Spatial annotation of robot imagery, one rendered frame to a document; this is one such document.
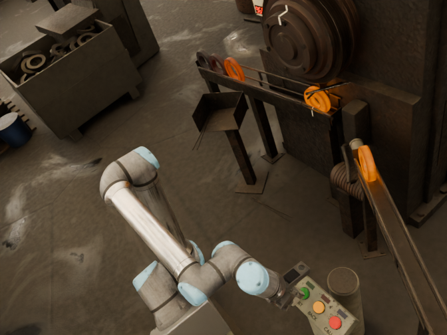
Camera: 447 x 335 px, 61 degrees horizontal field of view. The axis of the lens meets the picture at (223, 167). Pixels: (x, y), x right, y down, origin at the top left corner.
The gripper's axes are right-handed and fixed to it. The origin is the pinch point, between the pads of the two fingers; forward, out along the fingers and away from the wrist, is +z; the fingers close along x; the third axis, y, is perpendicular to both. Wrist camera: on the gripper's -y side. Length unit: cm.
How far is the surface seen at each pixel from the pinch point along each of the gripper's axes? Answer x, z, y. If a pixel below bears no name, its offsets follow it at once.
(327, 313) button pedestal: 11.0, 2.2, -0.5
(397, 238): 12.2, 8.8, -36.8
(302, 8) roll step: -53, -37, -87
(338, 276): 1.5, 15.2, -12.3
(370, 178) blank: -11, 11, -52
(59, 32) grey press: -340, -10, -25
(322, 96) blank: -55, 9, -75
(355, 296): 9.5, 20.0, -10.2
